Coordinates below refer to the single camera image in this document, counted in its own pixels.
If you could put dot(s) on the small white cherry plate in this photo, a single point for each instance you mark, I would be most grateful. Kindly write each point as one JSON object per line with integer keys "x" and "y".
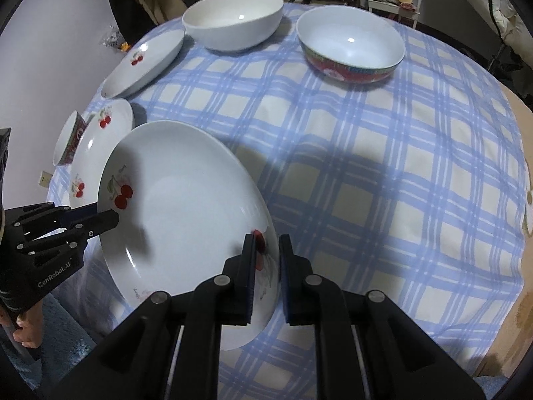
{"x": 105, "y": 129}

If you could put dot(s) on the plain white bowl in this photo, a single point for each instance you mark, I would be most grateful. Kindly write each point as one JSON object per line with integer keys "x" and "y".
{"x": 232, "y": 25}

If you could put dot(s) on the blue checked tablecloth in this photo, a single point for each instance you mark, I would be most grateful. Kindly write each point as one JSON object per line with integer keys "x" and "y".
{"x": 415, "y": 186}

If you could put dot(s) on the white bedding bundle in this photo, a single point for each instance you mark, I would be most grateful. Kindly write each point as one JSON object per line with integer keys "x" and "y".
{"x": 503, "y": 19}

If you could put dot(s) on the white bowl red pattern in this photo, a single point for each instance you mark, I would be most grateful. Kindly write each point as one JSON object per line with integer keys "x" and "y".
{"x": 349, "y": 44}

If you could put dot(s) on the small red patterned bowl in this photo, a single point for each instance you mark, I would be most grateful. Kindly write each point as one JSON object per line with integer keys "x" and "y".
{"x": 69, "y": 139}

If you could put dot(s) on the person's left hand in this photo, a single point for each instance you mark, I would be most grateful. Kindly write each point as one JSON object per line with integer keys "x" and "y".
{"x": 28, "y": 328}

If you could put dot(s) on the white cherry plate far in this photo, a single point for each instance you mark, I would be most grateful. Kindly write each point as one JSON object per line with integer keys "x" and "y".
{"x": 142, "y": 64}

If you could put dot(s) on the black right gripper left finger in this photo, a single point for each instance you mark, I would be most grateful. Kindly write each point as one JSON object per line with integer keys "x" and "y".
{"x": 227, "y": 298}

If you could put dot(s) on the large white cherry plate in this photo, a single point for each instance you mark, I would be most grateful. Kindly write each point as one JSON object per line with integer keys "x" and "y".
{"x": 185, "y": 204}

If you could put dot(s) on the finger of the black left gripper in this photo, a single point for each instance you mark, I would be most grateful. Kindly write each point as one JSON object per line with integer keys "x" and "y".
{"x": 87, "y": 221}

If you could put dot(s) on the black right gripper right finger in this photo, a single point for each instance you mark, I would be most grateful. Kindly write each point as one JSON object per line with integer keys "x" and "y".
{"x": 308, "y": 298}

